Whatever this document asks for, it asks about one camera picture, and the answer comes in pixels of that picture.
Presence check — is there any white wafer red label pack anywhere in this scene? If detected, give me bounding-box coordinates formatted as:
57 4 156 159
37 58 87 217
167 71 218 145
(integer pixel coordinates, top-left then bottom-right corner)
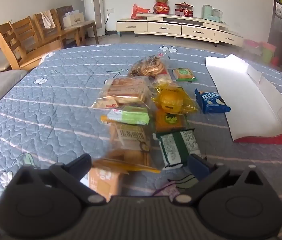
155 70 172 84

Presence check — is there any orange square snack pack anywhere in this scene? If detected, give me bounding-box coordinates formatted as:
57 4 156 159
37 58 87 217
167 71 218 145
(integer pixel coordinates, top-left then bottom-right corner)
155 110 188 132

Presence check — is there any sliced bread clear pack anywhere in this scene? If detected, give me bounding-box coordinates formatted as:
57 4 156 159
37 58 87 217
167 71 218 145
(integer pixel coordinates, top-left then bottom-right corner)
92 76 153 109

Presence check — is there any green label square biscuit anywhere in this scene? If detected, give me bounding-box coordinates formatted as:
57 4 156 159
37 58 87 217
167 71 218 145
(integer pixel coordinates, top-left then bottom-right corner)
172 68 196 82

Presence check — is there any white cardboard tray box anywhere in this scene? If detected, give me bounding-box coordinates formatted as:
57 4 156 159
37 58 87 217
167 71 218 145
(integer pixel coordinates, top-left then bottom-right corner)
206 54 282 145

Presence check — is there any green plastic bucket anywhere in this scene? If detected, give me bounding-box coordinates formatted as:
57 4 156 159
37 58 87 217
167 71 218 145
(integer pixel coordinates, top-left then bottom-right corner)
261 42 276 64

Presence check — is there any orange sugar-free biscuit pack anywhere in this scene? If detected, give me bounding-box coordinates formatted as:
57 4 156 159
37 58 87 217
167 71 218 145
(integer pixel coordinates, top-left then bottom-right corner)
80 167 123 202

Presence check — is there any white standing air conditioner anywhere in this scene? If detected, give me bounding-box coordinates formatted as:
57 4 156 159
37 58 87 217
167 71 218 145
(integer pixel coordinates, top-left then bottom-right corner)
84 0 105 37

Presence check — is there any yellow orange jelly pack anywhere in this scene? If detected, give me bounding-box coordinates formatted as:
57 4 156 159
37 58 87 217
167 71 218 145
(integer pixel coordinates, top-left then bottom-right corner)
152 83 197 115

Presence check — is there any red round jar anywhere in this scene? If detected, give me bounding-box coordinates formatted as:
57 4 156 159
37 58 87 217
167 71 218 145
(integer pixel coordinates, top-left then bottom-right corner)
153 0 170 14

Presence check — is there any dark chair with bag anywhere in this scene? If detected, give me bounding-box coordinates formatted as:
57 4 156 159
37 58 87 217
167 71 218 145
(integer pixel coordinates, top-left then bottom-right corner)
56 5 99 46

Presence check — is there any mint green kitchen appliance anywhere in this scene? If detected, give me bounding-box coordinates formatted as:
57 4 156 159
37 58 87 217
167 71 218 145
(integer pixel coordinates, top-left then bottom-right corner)
202 4 223 23

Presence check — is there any dark green snack pack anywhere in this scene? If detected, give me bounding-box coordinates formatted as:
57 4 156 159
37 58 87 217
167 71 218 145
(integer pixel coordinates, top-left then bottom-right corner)
153 128 202 170

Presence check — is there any pink plastic basin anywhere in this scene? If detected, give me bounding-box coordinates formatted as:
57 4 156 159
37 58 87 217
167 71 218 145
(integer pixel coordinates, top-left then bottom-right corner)
242 39 260 55

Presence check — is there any red plastic bag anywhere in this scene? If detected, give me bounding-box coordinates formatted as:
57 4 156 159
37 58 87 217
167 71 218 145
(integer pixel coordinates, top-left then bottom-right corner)
130 3 150 20

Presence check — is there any egg pancake snack bag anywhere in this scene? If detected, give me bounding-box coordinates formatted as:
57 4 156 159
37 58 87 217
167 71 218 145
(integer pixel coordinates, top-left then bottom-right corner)
93 115 161 173

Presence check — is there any brown cookies clear bag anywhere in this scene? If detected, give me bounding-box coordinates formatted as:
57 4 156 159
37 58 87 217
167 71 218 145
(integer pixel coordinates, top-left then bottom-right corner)
129 53 168 77

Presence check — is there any light green snack pack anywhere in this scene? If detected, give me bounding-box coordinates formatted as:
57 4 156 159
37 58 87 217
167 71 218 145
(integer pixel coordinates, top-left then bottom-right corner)
107 106 150 125

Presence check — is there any purple snack pack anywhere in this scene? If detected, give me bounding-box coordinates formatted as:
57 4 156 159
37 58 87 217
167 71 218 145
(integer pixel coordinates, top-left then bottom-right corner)
152 174 198 200

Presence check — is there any white paper gift bag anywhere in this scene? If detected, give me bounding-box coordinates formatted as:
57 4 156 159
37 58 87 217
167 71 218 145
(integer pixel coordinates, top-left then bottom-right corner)
62 10 85 28

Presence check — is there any blue sandwich cookie pack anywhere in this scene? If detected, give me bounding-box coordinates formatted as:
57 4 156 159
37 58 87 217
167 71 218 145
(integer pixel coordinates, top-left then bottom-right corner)
194 89 231 114

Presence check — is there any blue quilted table cover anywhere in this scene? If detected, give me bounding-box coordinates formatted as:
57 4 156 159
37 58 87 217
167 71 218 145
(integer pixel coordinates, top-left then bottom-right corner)
0 43 282 238

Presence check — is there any cream tv cabinet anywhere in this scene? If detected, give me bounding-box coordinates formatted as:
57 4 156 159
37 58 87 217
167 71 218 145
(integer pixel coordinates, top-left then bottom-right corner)
116 13 244 47

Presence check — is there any red pavilion gift box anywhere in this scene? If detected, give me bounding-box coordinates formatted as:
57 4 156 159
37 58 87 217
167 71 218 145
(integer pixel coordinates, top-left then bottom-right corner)
175 2 193 17

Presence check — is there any nearest wooden chair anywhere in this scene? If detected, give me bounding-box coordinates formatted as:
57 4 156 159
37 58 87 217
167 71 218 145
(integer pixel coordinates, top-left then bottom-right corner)
0 23 62 71

